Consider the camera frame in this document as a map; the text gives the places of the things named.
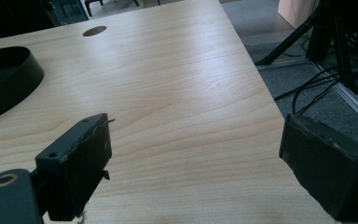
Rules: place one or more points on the black chair base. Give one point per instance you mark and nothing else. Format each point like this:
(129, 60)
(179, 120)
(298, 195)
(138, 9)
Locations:
(112, 4)

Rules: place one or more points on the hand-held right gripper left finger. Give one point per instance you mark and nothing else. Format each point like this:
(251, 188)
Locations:
(74, 165)

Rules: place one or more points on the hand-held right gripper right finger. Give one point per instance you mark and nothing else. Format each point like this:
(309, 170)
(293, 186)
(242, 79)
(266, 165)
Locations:
(326, 174)

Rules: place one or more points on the black tripod stand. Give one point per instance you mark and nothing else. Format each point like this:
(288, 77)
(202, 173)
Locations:
(323, 34)

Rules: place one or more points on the black round tray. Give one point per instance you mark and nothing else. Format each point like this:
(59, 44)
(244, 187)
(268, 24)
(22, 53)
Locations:
(3, 81)

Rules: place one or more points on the beige cabinet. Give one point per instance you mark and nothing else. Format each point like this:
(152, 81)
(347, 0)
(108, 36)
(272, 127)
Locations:
(295, 12)

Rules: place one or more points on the aluminium floor rail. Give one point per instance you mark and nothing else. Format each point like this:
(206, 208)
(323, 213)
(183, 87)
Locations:
(351, 96)

